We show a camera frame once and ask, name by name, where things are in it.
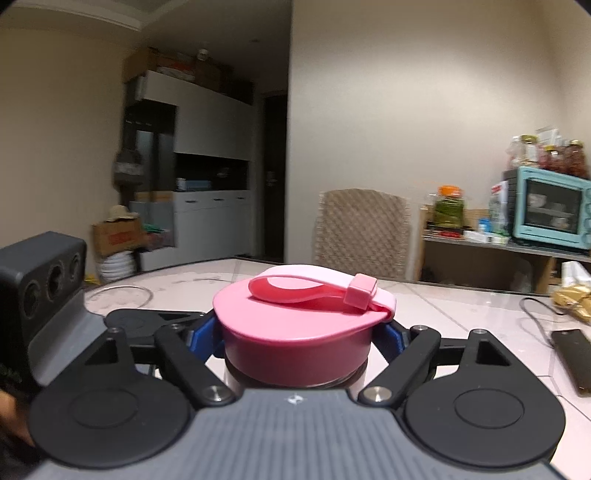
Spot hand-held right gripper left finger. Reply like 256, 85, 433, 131
83, 318, 236, 408

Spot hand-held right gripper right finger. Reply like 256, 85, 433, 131
358, 320, 509, 407

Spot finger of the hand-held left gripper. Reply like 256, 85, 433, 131
157, 310, 208, 331

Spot pink bottle cap with strap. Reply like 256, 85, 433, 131
212, 264, 398, 388

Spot stack of white plates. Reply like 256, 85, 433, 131
99, 251, 139, 285

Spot brown cardboard box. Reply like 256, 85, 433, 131
92, 217, 149, 271

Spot straw hat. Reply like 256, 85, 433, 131
108, 205, 140, 223

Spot wooden side table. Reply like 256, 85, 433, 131
418, 205, 591, 296

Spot quilted beige chair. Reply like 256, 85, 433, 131
314, 188, 411, 280

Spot grey hanging cloth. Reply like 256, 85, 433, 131
113, 148, 142, 188

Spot flat white box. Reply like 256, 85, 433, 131
463, 229, 511, 244

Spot green jar with orange lid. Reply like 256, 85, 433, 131
433, 185, 467, 230

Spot dark door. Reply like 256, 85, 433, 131
262, 90, 290, 262

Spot white and grey cabinet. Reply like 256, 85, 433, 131
122, 71, 256, 273

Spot black phone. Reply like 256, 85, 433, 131
551, 329, 591, 398

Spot gold foil packets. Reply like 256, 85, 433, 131
551, 284, 591, 325

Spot white plastic bag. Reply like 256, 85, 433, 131
561, 261, 591, 296

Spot teal toaster oven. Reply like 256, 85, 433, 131
502, 166, 591, 250

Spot glass jar with pale contents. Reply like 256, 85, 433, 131
519, 135, 541, 167

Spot small red pickle jar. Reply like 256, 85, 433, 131
540, 145, 562, 171

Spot cardboard boxes on cabinet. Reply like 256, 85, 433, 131
122, 46, 254, 99

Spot white paper boxes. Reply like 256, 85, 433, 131
536, 126, 564, 148

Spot large red pickle jar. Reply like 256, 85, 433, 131
563, 140, 590, 179

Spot thin wire ring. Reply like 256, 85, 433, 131
85, 283, 153, 308

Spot black cable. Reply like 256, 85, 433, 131
519, 295, 574, 348

